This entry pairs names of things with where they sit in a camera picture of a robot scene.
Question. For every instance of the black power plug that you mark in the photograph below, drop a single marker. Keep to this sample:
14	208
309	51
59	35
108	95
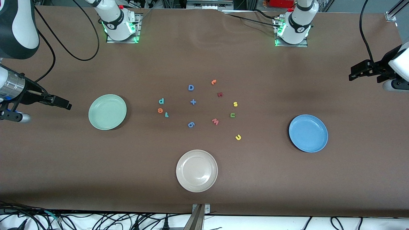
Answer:
165	225

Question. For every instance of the grey equipment box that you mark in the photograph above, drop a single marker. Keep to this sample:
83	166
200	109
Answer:
209	3

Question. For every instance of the yellow letter u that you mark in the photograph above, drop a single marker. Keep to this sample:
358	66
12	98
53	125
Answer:
238	138

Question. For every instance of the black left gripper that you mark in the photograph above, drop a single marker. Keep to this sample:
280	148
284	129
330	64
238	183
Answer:
380	69

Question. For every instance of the red box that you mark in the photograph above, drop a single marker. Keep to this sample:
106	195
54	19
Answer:
281	3

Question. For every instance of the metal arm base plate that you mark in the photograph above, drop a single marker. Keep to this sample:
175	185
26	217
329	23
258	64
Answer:
303	44
138	32

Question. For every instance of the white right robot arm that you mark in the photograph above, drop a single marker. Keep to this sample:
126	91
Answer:
22	28

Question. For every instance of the blue plate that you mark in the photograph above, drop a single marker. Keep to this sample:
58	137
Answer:
308	133

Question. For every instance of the teal letter d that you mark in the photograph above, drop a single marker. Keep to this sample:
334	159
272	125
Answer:
162	101

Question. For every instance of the blue letter D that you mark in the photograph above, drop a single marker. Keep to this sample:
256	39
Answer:
189	88

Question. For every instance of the brown table cover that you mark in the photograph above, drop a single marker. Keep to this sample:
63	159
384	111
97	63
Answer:
204	57

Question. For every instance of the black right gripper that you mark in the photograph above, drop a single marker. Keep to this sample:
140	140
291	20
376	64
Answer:
31	92

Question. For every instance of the aluminium corner profile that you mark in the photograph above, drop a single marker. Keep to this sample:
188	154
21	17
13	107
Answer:
391	15

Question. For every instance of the pink letter w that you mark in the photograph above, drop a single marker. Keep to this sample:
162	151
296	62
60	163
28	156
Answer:
215	121

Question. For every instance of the blue number six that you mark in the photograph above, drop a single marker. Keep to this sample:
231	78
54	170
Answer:
191	125

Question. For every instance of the green plate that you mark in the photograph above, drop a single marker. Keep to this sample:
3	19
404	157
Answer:
107	111

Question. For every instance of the aluminium mount post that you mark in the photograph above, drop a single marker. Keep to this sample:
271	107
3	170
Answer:
196	220

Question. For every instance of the beige plate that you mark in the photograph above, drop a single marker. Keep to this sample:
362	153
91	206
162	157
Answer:
196	171

